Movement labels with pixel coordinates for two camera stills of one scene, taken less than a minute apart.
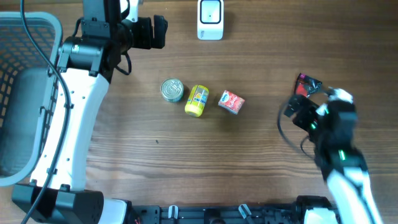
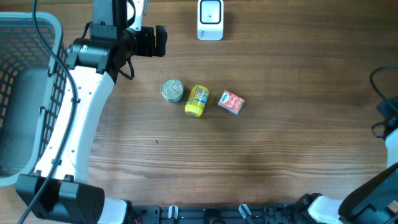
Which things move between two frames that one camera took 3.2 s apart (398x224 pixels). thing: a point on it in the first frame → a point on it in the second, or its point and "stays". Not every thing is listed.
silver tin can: x=172 y=90 stays
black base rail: x=280 y=213 stays
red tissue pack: x=231 y=101 stays
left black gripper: x=146 y=41 → x=147 y=48
